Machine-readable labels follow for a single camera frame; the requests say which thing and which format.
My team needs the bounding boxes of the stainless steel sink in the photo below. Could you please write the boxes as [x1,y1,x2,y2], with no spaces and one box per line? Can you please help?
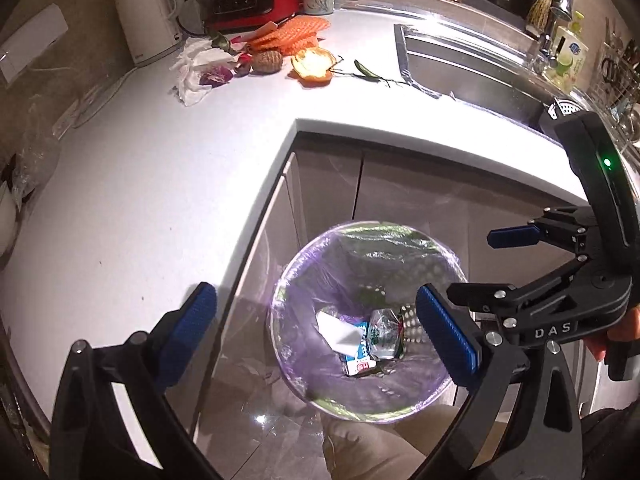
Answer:
[394,22,591,133]

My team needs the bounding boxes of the green dish soap bottle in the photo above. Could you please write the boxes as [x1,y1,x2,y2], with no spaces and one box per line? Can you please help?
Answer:
[545,10,591,93]

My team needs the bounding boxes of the person's right hand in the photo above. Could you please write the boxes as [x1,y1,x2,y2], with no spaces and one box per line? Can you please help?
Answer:
[586,306,640,362]

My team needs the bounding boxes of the orange foam fruit net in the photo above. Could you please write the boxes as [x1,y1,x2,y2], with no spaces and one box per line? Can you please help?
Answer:
[247,15,331,56]

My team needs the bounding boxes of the green leafy twig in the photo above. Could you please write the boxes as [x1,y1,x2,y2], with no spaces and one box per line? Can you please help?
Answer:
[332,59,408,86]

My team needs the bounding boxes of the orange peel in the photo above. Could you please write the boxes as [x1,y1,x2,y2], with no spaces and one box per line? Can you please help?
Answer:
[290,47,336,82]

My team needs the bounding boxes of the blue and white carton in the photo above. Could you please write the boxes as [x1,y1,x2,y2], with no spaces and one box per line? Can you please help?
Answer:
[342,320,378,378]

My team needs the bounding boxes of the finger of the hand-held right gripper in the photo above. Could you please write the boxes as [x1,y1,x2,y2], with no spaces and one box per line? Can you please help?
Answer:
[446,256,592,330]
[487,206,601,263]

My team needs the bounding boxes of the person's dark clothing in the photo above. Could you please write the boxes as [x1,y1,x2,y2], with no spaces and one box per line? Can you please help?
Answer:
[582,405,640,480]

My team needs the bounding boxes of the dark green leaf scrap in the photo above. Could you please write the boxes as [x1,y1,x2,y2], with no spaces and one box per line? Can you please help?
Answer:
[207,31,242,56]

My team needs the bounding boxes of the bin with purple bag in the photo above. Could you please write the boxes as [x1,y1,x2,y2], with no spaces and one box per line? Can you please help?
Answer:
[267,220,471,423]

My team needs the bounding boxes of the metal dish rack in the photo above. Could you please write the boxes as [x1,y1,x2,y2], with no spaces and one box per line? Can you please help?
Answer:
[587,17,640,143]

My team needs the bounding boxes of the white tissue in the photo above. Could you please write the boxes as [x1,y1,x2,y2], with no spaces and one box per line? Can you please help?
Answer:
[172,37,241,107]

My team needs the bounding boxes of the person's beige trouser leg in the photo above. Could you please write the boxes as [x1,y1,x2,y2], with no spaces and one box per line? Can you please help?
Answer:
[322,402,471,480]

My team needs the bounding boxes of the white paper piece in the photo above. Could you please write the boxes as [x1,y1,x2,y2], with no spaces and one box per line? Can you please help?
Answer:
[316,310,365,358]

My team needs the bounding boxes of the white electric kettle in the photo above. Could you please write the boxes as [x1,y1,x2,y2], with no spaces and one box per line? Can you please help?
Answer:
[114,0,183,66]

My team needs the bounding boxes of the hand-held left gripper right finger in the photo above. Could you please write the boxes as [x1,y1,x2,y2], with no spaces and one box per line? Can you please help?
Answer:
[415,284,586,480]

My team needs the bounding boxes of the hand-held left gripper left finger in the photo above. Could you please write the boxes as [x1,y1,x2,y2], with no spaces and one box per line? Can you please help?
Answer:
[50,282,223,480]

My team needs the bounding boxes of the white wall plate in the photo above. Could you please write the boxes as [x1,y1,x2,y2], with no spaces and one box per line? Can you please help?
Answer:
[0,2,68,85]

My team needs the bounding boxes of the black power cable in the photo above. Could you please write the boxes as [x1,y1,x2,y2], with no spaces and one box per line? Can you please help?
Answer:
[176,0,213,37]

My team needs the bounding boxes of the clear plastic bag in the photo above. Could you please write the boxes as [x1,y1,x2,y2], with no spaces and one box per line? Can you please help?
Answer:
[0,105,61,201]

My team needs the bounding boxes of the grey cabinet door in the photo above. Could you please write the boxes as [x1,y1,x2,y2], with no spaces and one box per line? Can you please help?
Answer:
[295,135,363,251]
[190,152,301,441]
[352,150,598,311]

